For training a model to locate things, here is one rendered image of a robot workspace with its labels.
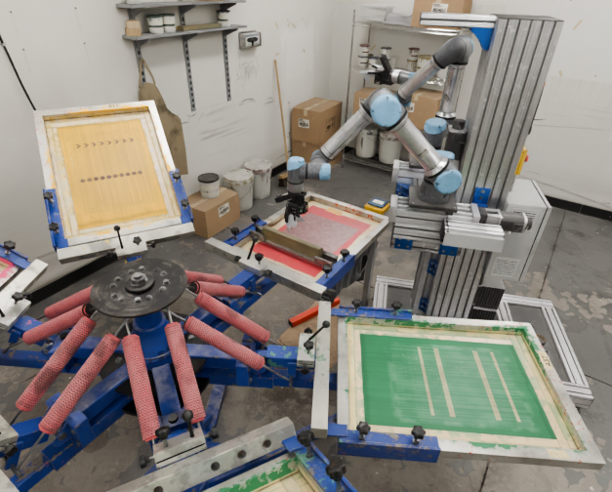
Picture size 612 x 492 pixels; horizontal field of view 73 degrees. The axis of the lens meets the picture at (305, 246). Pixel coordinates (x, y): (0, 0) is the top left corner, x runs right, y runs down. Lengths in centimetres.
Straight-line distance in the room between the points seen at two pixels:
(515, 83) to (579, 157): 325
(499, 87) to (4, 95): 283
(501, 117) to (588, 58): 302
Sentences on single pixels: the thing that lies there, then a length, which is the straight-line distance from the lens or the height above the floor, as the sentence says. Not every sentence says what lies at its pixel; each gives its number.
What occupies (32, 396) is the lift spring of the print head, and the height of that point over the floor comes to 112.
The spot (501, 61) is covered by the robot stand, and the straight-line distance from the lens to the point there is 212.
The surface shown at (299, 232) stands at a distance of 230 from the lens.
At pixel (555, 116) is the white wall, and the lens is 524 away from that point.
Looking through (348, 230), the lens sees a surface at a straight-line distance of 234.
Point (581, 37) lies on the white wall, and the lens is 512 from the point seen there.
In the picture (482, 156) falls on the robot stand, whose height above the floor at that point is 143.
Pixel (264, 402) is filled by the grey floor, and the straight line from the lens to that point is 267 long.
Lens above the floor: 216
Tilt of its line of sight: 34 degrees down
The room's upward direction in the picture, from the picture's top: 2 degrees clockwise
